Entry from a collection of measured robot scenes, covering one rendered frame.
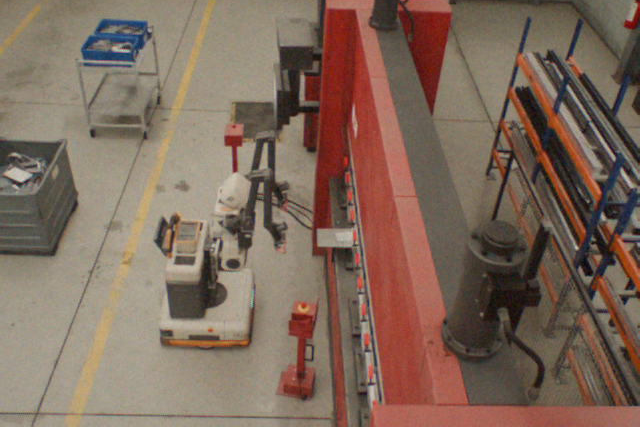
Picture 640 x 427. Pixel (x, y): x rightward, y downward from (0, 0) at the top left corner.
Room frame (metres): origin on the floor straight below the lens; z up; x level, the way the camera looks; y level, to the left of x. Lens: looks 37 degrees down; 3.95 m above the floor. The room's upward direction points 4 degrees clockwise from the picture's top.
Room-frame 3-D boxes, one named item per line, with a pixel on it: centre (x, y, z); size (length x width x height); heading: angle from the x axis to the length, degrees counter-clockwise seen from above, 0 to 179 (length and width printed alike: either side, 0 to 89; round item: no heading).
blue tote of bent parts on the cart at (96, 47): (5.98, 2.24, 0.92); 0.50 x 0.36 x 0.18; 93
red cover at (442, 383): (2.62, -0.32, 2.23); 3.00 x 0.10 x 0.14; 4
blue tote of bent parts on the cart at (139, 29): (6.40, 2.24, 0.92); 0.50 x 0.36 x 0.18; 93
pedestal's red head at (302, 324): (2.76, 0.05, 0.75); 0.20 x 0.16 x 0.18; 173
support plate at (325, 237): (3.26, -0.14, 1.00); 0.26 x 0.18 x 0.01; 94
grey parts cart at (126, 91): (6.15, 2.24, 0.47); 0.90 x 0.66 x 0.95; 3
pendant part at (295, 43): (4.49, 0.27, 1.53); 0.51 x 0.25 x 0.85; 9
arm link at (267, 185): (3.12, 0.32, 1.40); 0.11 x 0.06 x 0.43; 3
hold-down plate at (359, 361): (2.27, -0.30, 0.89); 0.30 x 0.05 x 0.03; 4
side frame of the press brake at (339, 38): (4.26, -0.39, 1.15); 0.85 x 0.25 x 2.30; 94
